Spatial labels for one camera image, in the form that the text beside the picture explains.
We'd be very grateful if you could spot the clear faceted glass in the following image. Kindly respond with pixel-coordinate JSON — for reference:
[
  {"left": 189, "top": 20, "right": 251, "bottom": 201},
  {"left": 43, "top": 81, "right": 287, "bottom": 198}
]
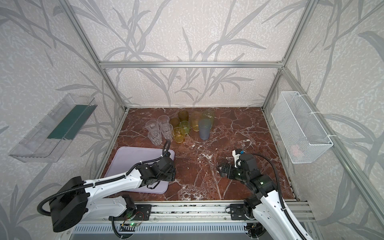
[
  {"left": 148, "top": 131, "right": 163, "bottom": 146},
  {"left": 160, "top": 123, "right": 173, "bottom": 140}
]

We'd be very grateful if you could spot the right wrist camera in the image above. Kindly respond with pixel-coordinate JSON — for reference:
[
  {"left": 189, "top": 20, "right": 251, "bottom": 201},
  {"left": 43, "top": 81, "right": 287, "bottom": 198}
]
[{"left": 232, "top": 149, "right": 245, "bottom": 168}]

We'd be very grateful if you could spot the clear faceted glass front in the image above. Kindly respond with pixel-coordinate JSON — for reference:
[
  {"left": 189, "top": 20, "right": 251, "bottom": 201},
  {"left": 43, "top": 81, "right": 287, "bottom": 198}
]
[{"left": 148, "top": 131, "right": 163, "bottom": 146}]

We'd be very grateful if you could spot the clear faceted glass middle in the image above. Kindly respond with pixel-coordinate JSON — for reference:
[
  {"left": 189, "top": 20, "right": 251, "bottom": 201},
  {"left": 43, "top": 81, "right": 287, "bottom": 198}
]
[{"left": 160, "top": 123, "right": 173, "bottom": 140}]

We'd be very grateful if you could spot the yellow short glass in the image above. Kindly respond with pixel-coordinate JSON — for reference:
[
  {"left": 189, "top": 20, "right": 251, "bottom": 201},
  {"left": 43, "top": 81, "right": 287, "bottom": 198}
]
[{"left": 172, "top": 127, "right": 185, "bottom": 144}]

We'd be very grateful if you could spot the pink object in basket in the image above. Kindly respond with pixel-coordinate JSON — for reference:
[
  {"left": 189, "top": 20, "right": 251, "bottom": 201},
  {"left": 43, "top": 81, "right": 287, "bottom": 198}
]
[{"left": 291, "top": 145, "right": 304, "bottom": 158}]

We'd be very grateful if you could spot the horizontal aluminium frame bar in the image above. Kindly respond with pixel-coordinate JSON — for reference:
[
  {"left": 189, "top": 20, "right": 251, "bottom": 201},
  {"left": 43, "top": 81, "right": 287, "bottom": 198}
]
[{"left": 99, "top": 61, "right": 283, "bottom": 69}]

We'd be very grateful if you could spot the amber dotted glass rear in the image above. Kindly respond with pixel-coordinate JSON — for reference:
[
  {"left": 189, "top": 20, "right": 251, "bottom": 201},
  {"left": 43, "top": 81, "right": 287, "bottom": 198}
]
[{"left": 178, "top": 110, "right": 189, "bottom": 122}]

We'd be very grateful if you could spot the tall blue frosted glass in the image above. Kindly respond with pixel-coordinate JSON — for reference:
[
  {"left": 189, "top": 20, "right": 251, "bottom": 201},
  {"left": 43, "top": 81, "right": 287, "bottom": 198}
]
[{"left": 199, "top": 119, "right": 212, "bottom": 141}]

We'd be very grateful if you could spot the clear acrylic wall shelf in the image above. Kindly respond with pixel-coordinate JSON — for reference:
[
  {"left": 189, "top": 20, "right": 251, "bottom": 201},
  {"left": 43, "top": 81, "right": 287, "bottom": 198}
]
[{"left": 9, "top": 94, "right": 97, "bottom": 163}]

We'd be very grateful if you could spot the tall green glass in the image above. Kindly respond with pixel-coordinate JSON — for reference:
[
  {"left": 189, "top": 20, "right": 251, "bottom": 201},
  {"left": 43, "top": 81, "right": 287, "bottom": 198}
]
[{"left": 202, "top": 109, "right": 215, "bottom": 127}]

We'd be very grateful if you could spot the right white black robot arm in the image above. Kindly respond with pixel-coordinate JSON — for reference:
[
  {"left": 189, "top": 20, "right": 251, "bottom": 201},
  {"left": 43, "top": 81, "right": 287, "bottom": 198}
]
[{"left": 218, "top": 149, "right": 312, "bottom": 240}]

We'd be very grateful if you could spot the lilac plastic tray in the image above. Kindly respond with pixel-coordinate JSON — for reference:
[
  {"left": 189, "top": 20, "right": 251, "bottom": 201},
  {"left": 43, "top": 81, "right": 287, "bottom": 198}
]
[{"left": 104, "top": 147, "right": 169, "bottom": 194}]

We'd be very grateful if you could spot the amber dotted glass front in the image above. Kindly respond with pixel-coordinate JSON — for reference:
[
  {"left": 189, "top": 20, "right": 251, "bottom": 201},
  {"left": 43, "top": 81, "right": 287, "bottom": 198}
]
[{"left": 170, "top": 118, "right": 180, "bottom": 128}]

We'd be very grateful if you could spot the amber dotted glass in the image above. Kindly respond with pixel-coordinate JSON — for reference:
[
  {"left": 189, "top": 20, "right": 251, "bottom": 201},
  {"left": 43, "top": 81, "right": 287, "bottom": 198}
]
[
  {"left": 170, "top": 118, "right": 180, "bottom": 128},
  {"left": 178, "top": 110, "right": 189, "bottom": 122}
]

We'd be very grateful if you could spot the white wire mesh basket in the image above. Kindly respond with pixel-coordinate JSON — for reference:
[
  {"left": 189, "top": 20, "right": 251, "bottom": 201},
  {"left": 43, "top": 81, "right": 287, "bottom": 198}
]
[{"left": 271, "top": 91, "right": 334, "bottom": 164}]

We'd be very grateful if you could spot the tall yellow glass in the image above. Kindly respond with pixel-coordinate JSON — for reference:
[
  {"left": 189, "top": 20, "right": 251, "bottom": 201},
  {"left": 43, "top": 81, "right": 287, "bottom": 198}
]
[{"left": 190, "top": 111, "right": 202, "bottom": 132}]

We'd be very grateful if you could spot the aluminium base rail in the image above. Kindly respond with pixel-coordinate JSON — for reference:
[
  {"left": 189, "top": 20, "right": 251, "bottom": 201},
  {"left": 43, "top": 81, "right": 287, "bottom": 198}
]
[{"left": 61, "top": 200, "right": 316, "bottom": 224}]

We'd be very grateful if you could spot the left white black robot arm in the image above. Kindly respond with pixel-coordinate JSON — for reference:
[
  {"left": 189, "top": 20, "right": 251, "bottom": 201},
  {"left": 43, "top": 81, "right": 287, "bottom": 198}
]
[{"left": 37, "top": 140, "right": 176, "bottom": 233}]

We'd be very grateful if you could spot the green sheet in shelf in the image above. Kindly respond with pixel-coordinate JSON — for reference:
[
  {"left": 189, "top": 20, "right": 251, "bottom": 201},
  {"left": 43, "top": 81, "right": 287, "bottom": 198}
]
[{"left": 47, "top": 105, "right": 97, "bottom": 140}]

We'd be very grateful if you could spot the green short glass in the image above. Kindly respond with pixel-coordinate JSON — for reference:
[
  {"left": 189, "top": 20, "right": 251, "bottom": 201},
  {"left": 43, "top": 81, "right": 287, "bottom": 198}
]
[{"left": 179, "top": 121, "right": 191, "bottom": 135}]

